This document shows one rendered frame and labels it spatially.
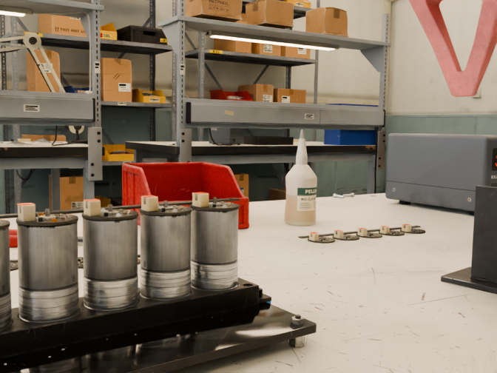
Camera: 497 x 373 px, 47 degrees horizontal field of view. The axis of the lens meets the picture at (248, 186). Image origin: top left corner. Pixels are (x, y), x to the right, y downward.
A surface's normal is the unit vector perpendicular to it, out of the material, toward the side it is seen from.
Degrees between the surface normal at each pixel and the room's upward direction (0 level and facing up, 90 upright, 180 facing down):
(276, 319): 0
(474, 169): 90
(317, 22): 90
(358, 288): 0
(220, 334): 0
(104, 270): 90
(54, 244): 90
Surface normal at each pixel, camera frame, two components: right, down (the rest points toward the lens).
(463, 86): -0.73, 0.23
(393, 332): 0.02, -0.99
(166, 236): 0.15, 0.11
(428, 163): -0.83, 0.04
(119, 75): 0.45, 0.06
